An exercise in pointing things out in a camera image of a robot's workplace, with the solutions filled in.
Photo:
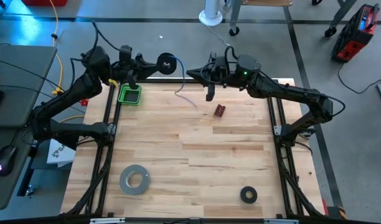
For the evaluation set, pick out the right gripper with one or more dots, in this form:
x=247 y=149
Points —
x=232 y=74

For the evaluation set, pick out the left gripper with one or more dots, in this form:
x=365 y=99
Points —
x=128 y=67

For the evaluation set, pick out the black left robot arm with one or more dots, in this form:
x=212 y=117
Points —
x=81 y=87

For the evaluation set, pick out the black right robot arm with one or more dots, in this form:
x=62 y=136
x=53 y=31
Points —
x=287 y=91

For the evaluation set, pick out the green plastic bin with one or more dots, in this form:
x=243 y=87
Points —
x=129 y=98

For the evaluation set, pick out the small red block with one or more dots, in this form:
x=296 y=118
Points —
x=219 y=111

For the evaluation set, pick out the grey cart leg with caster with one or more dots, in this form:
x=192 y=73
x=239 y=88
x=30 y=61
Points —
x=236 y=15
x=343 y=12

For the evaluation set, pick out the wooden board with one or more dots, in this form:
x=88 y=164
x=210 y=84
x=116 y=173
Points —
x=268 y=2

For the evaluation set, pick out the grey tape roll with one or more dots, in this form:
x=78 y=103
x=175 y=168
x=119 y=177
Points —
x=125 y=183

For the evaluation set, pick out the white box with logo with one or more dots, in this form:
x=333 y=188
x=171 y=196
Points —
x=58 y=154

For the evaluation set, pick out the red plastic bin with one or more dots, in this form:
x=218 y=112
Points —
x=44 y=2

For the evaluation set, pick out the grey desk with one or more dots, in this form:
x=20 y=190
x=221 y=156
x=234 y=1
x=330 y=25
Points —
x=19 y=77

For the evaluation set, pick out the black tape roll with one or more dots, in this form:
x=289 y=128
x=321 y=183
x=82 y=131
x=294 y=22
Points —
x=242 y=194

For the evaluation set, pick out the red black tool case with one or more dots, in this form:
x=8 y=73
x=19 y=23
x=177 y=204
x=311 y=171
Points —
x=354 y=34

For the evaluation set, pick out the black computer mouse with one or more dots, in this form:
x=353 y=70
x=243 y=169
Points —
x=7 y=155

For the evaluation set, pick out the black aluminium rig frame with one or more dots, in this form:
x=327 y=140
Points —
x=159 y=81

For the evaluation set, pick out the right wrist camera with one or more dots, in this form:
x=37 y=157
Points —
x=222 y=70

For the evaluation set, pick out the white pedestal base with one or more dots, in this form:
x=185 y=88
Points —
x=210 y=17

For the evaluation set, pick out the silver metal bracket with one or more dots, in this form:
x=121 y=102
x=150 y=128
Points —
x=106 y=221
x=280 y=221

